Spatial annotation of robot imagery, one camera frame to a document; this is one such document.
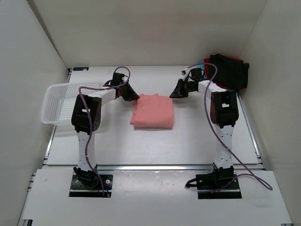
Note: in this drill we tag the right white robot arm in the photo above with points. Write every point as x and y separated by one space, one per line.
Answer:
221 110

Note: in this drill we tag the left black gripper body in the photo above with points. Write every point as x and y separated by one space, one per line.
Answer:
124 95

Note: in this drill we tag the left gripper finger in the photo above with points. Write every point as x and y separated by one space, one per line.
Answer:
132 97
130 93

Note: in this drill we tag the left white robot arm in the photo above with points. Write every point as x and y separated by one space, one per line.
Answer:
86 119

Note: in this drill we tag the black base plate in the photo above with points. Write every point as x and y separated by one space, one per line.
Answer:
90 187
218 184

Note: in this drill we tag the white plastic basket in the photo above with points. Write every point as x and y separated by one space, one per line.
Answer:
59 101

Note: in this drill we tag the red folded t shirt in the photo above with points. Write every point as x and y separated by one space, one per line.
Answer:
210 71

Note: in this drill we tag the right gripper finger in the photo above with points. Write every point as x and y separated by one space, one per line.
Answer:
179 95
180 87

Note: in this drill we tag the black folded t shirt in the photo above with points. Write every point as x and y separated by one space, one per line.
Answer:
232 73

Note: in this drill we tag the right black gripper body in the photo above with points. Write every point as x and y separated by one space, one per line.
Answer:
189 86

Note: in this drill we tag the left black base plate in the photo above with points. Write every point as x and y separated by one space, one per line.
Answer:
90 187

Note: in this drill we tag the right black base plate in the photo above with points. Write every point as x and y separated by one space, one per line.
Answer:
218 184

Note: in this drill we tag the pink t shirt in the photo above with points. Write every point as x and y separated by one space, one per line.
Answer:
152 111

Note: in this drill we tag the teal folded t shirt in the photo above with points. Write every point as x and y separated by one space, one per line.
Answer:
202 68

